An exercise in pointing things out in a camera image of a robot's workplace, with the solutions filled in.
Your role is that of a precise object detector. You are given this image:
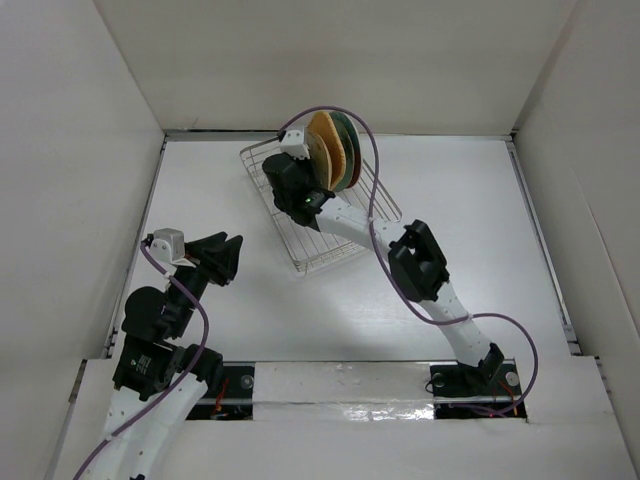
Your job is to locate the red and teal plate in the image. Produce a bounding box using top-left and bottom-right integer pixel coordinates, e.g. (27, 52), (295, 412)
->
(328, 109), (366, 189)

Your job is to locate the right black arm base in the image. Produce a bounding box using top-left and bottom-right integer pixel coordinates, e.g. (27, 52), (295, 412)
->
(425, 359), (527, 420)

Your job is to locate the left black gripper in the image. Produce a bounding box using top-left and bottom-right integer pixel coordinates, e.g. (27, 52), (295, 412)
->
(167, 229), (242, 335)

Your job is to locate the silver wire dish rack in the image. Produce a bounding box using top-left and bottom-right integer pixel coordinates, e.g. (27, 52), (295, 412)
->
(239, 137), (402, 273)

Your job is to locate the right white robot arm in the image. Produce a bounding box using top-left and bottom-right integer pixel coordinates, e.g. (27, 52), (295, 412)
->
(262, 153), (504, 397)

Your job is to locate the square woven bamboo tray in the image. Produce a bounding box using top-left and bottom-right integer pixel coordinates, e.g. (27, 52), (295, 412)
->
(306, 110), (347, 192)

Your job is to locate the beige bird pattern plate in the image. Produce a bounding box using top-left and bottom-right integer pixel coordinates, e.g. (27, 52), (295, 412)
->
(306, 130), (333, 190)

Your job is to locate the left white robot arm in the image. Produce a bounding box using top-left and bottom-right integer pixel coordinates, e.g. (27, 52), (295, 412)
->
(74, 228), (243, 479)

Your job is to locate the light green flower plate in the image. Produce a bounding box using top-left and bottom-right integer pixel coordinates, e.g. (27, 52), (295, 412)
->
(334, 119), (360, 190)

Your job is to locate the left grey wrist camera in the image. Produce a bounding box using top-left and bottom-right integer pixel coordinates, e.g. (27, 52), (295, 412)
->
(145, 228), (189, 266)

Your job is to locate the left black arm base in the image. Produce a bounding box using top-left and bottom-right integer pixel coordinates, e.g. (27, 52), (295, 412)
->
(187, 362), (255, 421)

